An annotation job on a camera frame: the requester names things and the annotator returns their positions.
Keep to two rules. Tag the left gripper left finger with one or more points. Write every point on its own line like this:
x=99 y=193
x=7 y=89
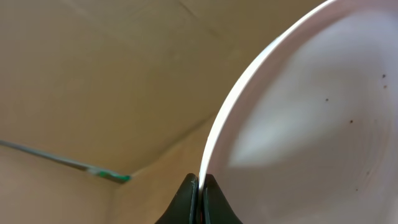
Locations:
x=183 y=207

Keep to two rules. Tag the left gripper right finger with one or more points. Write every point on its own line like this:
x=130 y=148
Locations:
x=215 y=208

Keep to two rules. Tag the white plate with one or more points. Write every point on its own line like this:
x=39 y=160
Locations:
x=308 y=133

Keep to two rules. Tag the green-tipped grey rod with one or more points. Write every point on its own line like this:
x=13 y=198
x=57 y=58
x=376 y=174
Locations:
x=97 y=171

